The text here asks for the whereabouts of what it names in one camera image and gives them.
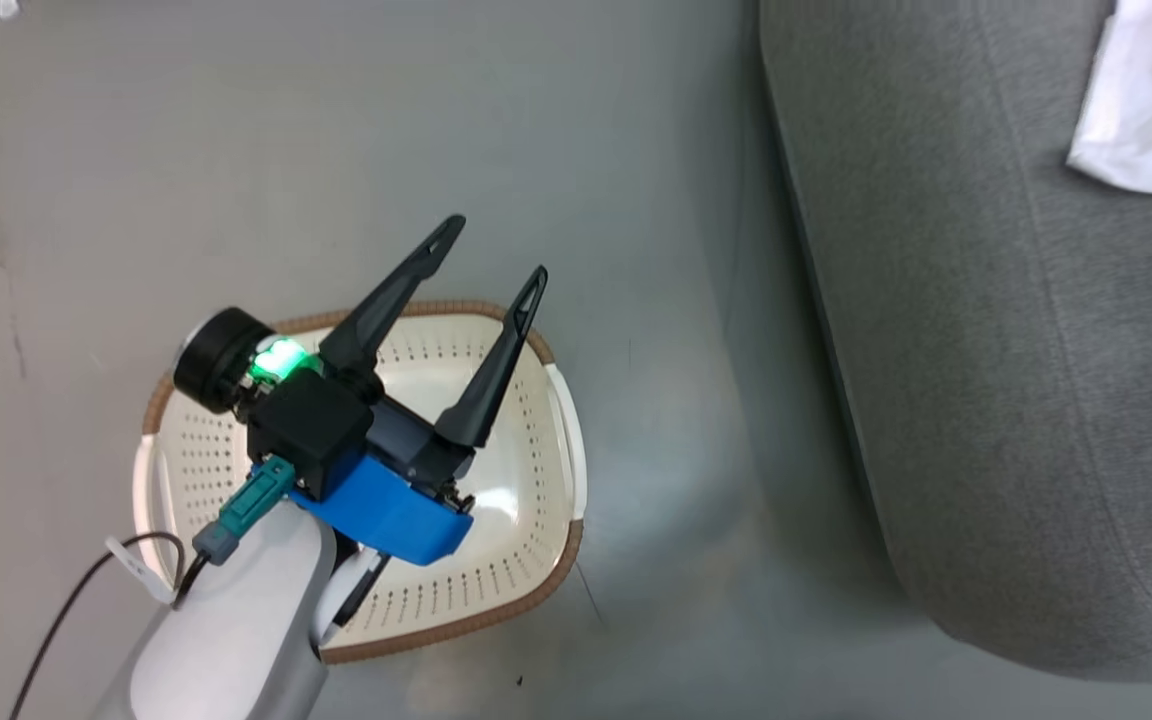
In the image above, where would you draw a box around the teal left camera connector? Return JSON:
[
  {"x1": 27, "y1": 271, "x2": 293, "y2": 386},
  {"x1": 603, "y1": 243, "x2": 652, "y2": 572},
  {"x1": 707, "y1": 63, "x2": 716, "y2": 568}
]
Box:
[{"x1": 193, "y1": 455, "x2": 296, "y2": 567}]

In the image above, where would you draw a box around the grey fabric sofa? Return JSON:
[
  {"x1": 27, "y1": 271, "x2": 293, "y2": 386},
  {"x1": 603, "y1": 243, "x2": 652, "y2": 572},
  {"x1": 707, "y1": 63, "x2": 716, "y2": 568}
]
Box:
[{"x1": 758, "y1": 0, "x2": 1152, "y2": 683}]

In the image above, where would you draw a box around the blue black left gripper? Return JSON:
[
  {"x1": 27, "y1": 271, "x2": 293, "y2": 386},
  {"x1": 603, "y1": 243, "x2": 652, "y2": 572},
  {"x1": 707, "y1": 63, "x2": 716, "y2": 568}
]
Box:
[{"x1": 173, "y1": 214, "x2": 549, "y2": 569}]

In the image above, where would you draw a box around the white garment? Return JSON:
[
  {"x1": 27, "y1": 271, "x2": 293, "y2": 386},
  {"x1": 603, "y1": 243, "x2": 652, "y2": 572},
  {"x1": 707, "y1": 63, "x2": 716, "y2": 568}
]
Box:
[{"x1": 1066, "y1": 0, "x2": 1152, "y2": 210}]

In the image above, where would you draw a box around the white perforated laundry basket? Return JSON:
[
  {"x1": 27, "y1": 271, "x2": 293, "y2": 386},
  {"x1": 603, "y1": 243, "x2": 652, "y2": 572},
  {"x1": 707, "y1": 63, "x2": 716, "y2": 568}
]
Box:
[{"x1": 133, "y1": 300, "x2": 589, "y2": 666}]

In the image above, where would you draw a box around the white cable tag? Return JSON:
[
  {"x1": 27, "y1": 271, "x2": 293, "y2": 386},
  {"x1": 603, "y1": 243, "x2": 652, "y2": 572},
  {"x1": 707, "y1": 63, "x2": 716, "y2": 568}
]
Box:
[{"x1": 104, "y1": 535, "x2": 179, "y2": 607}]

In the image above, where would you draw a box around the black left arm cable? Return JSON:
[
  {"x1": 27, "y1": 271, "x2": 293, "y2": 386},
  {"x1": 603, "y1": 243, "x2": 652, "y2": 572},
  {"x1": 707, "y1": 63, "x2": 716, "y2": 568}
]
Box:
[{"x1": 10, "y1": 530, "x2": 209, "y2": 720}]

